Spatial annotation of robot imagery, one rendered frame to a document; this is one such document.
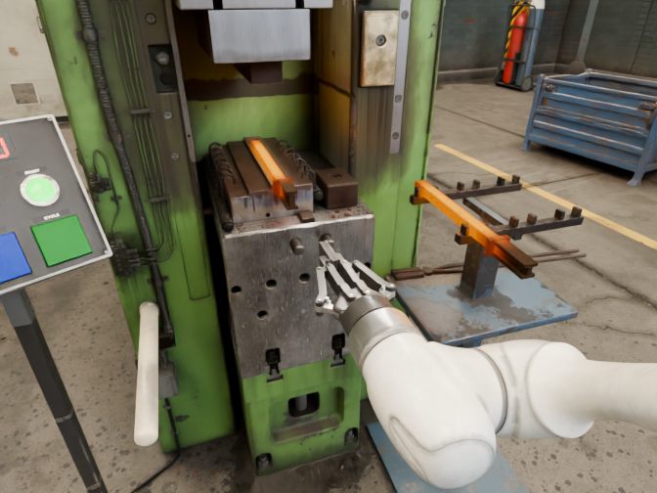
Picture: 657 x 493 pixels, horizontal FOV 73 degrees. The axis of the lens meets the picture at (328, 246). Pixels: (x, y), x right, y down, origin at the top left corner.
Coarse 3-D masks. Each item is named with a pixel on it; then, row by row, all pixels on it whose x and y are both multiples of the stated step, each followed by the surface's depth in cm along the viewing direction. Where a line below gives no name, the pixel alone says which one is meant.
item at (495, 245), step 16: (432, 192) 107; (448, 208) 99; (480, 224) 92; (480, 240) 89; (496, 240) 85; (496, 256) 85; (512, 256) 80; (528, 256) 80; (512, 272) 81; (528, 272) 78
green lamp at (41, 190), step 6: (30, 180) 78; (36, 180) 79; (42, 180) 79; (48, 180) 80; (30, 186) 78; (36, 186) 78; (42, 186) 79; (48, 186) 80; (30, 192) 78; (36, 192) 78; (42, 192) 79; (48, 192) 79; (54, 192) 80; (30, 198) 78; (36, 198) 78; (42, 198) 79; (48, 198) 79
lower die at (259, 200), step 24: (240, 144) 136; (264, 144) 133; (240, 168) 118; (264, 168) 115; (288, 168) 117; (240, 192) 106; (264, 192) 105; (312, 192) 109; (240, 216) 106; (264, 216) 108
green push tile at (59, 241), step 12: (72, 216) 81; (36, 228) 77; (48, 228) 78; (60, 228) 80; (72, 228) 81; (36, 240) 77; (48, 240) 78; (60, 240) 79; (72, 240) 80; (84, 240) 82; (48, 252) 78; (60, 252) 79; (72, 252) 80; (84, 252) 81; (48, 264) 78
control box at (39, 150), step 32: (0, 128) 77; (32, 128) 80; (0, 160) 76; (32, 160) 79; (64, 160) 82; (0, 192) 76; (64, 192) 81; (0, 224) 75; (32, 224) 78; (96, 224) 84; (32, 256) 77; (96, 256) 83; (0, 288) 74
